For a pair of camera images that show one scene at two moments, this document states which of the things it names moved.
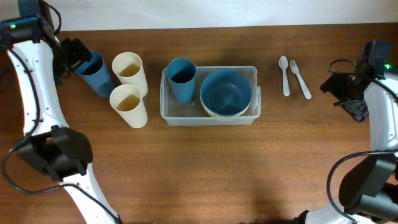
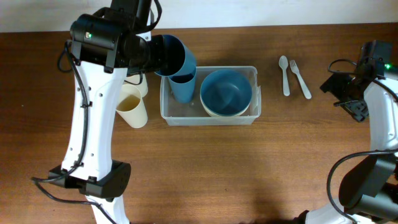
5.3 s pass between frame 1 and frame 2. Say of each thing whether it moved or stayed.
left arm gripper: moved
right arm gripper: stayed
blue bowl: stayed
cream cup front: stayed
